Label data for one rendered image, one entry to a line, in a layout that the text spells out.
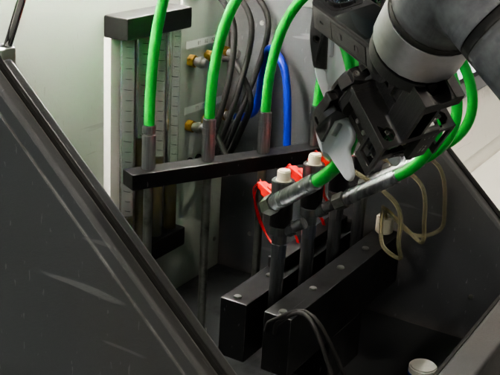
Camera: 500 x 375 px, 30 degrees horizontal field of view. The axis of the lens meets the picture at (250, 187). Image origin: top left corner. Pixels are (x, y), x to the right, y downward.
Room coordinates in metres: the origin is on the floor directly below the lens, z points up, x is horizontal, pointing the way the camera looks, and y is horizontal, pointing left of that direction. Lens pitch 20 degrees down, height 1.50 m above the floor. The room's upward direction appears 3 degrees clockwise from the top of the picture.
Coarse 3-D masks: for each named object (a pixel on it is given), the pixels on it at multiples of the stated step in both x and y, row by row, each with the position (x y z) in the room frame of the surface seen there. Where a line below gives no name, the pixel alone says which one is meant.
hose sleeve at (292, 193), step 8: (296, 184) 0.91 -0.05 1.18; (304, 184) 0.89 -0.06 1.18; (312, 184) 0.89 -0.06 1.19; (280, 192) 0.93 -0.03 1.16; (288, 192) 0.91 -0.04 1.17; (296, 192) 0.90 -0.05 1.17; (304, 192) 0.90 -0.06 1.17; (312, 192) 0.89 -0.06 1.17; (272, 200) 0.93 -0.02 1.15; (280, 200) 0.92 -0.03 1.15; (288, 200) 0.92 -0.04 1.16; (296, 200) 0.91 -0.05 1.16; (272, 208) 0.94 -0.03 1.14; (280, 208) 0.93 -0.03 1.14
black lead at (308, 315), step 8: (288, 312) 0.94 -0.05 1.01; (296, 312) 0.93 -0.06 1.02; (304, 312) 0.92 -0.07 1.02; (272, 320) 0.97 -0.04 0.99; (280, 320) 0.96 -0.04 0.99; (312, 320) 0.91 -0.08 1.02; (264, 328) 0.99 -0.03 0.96; (312, 328) 0.90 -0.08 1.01; (320, 328) 0.91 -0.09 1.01; (320, 336) 0.90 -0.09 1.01; (328, 336) 0.91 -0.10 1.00; (320, 344) 0.89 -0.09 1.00; (328, 344) 0.90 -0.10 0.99; (336, 352) 0.90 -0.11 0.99; (328, 360) 0.89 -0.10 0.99; (336, 360) 0.90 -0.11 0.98; (328, 368) 0.88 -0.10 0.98
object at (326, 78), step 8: (328, 40) 0.99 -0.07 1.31; (328, 48) 1.00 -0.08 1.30; (336, 48) 1.00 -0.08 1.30; (328, 56) 1.00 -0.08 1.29; (336, 56) 1.00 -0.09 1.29; (328, 64) 1.00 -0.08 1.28; (336, 64) 1.00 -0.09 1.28; (320, 72) 1.00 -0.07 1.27; (328, 72) 1.00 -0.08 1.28; (336, 72) 1.00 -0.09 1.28; (320, 80) 1.00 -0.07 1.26; (328, 80) 1.00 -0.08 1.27; (320, 88) 1.02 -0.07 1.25; (328, 88) 1.00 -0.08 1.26
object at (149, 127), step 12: (168, 0) 1.12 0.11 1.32; (156, 12) 1.13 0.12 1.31; (156, 24) 1.13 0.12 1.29; (156, 36) 1.13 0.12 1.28; (156, 48) 1.14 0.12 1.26; (156, 60) 1.14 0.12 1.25; (348, 60) 0.86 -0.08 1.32; (156, 72) 1.14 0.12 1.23; (144, 96) 1.15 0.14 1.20; (144, 108) 1.15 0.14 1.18; (144, 120) 1.15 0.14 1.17; (144, 132) 1.14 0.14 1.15; (324, 168) 0.88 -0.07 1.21; (336, 168) 0.86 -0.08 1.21; (312, 180) 0.89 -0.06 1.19; (324, 180) 0.88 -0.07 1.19
